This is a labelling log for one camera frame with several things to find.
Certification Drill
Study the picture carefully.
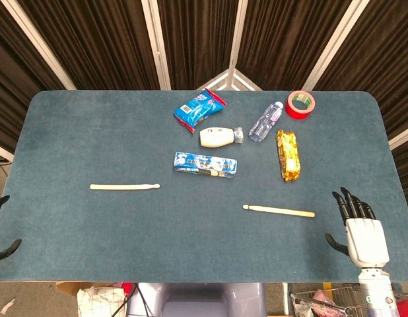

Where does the blue cookie box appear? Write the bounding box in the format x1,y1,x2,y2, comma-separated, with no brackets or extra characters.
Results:
172,151,238,179

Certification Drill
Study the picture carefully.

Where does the white checked bag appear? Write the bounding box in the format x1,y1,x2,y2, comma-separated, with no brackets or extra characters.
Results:
77,286,127,317

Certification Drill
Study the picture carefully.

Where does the pale wooden drumstick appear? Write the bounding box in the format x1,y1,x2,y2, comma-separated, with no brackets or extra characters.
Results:
242,204,316,219
89,183,161,191

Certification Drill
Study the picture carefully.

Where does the dark brown curtain panel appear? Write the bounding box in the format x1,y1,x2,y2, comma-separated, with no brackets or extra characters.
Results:
17,0,160,90
157,0,240,90
238,0,353,92
0,0,65,156
314,0,408,139

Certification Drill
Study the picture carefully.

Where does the white milk bottle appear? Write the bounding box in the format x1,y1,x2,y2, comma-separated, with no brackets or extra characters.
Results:
199,126,245,149

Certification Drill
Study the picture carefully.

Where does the brown cardboard box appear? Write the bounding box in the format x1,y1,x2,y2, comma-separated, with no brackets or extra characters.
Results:
56,282,125,300

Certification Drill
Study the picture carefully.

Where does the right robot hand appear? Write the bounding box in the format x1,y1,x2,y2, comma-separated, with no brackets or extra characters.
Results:
324,187,391,268

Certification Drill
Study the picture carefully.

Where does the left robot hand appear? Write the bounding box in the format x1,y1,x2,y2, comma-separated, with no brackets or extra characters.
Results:
0,195,22,265

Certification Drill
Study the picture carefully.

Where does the lavender robot base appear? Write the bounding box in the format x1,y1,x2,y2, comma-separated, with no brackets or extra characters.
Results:
126,282,267,317

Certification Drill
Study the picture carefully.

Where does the metal wire basket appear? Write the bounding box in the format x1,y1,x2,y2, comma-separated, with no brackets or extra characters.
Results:
289,284,368,317

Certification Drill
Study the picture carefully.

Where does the gold foil snack pack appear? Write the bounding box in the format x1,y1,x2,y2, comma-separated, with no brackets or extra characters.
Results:
275,129,302,182

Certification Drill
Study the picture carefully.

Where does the clear plastic water bottle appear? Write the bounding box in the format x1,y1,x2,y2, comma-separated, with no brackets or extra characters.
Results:
248,101,285,143

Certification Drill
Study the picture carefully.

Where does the white screen frame post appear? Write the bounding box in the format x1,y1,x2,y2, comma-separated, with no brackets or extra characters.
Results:
140,0,172,91
302,0,370,91
388,123,408,150
196,0,263,92
0,0,77,90
0,141,14,162

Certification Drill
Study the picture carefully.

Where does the blue red-edged snack bag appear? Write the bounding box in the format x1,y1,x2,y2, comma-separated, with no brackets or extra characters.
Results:
173,87,227,134

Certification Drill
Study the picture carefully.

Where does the blue table cloth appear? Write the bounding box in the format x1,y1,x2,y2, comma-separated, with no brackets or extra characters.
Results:
0,89,408,283

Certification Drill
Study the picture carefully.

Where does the red tape roll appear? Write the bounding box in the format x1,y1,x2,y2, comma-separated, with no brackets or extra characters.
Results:
285,90,316,120

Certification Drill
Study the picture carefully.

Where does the red bag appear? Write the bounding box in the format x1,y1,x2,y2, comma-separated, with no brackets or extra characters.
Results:
395,297,408,317

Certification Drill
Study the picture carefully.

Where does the pink cloth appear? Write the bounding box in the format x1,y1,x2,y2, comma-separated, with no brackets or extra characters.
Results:
311,289,339,310

